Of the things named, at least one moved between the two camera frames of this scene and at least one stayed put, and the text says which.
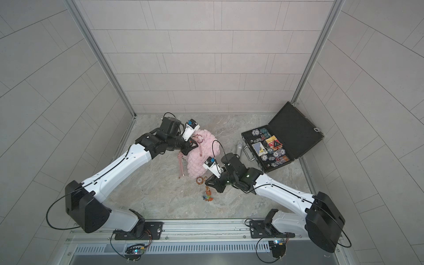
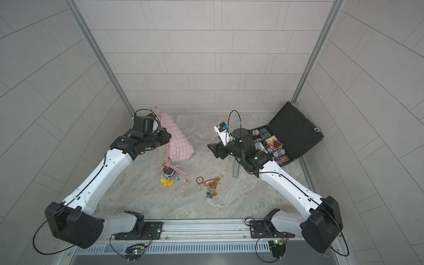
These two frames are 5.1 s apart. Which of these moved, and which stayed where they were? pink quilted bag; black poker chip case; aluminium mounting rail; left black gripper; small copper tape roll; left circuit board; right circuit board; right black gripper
Moved: pink quilted bag; right black gripper; left black gripper
Stayed: small copper tape roll; left circuit board; aluminium mounting rail; black poker chip case; right circuit board
